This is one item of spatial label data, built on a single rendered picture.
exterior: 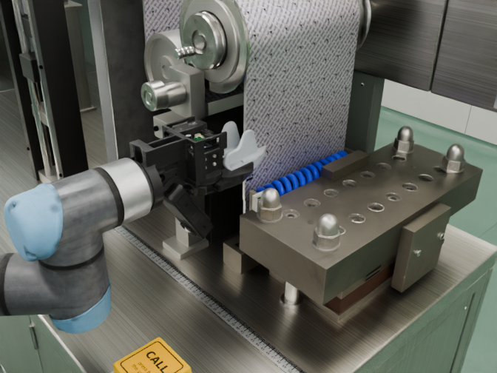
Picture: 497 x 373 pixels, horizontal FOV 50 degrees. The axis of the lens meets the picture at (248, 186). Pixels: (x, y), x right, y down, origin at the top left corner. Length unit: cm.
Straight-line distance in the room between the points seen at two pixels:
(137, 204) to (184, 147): 9
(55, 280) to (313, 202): 38
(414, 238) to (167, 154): 36
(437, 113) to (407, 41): 279
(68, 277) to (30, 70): 46
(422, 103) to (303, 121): 294
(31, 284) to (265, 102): 39
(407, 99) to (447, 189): 295
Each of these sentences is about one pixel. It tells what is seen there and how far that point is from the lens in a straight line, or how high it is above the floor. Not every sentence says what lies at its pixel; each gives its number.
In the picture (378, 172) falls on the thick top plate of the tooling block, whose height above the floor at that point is 103.
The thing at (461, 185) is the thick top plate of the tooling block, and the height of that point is 102.
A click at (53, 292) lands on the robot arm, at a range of 66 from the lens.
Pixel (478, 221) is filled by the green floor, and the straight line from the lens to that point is 286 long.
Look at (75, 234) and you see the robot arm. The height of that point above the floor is 110.
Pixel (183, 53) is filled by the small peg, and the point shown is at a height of 124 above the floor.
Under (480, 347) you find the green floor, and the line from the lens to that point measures 216.
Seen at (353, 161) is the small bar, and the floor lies 105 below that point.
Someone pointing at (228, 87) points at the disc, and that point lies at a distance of 74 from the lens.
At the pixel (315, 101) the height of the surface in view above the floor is 114.
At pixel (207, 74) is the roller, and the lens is 77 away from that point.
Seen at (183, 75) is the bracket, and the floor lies 120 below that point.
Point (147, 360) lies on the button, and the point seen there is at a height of 92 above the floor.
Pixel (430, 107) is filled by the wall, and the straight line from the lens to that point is 374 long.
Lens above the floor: 144
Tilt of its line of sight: 30 degrees down
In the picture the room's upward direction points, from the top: 1 degrees clockwise
